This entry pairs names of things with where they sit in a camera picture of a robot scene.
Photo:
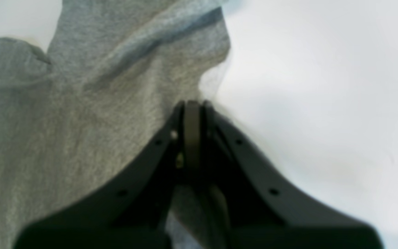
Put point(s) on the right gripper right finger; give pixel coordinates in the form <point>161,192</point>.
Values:
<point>264,210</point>

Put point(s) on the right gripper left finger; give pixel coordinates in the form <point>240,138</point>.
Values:
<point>129,211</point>

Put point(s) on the grey T-shirt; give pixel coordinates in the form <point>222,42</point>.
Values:
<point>72,117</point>

